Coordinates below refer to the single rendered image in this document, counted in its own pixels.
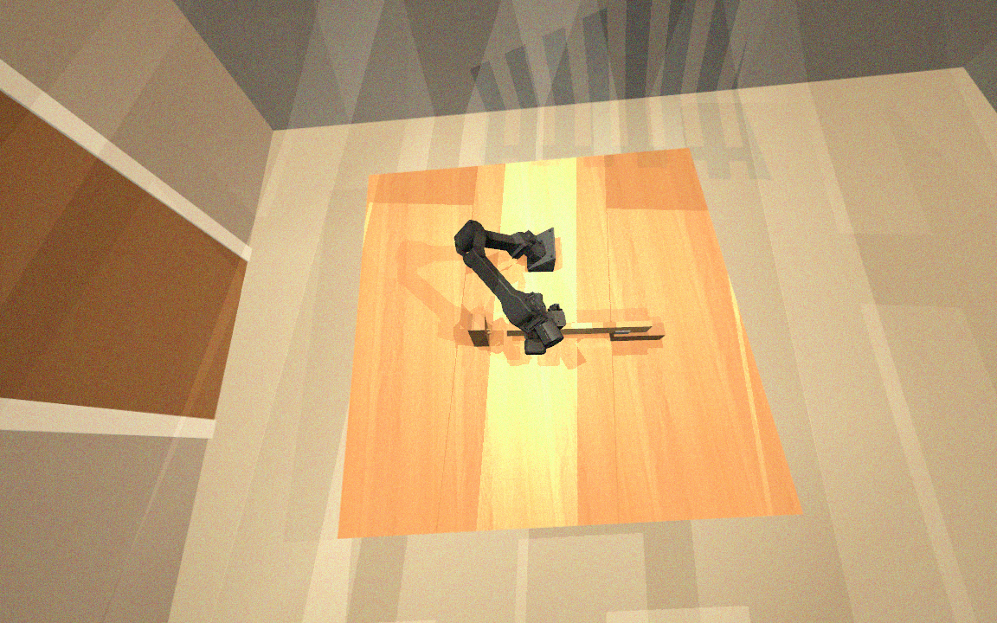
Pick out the brown wooden post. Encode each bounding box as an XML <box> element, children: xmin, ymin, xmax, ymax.
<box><xmin>467</xmin><ymin>314</ymin><xmax>666</xmax><ymax>347</ymax></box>

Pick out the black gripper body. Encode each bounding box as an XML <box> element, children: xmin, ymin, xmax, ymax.
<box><xmin>524</xmin><ymin>292</ymin><xmax>546</xmax><ymax>355</ymax></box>

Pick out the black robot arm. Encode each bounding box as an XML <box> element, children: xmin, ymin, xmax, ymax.
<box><xmin>454</xmin><ymin>220</ymin><xmax>566</xmax><ymax>349</ymax></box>

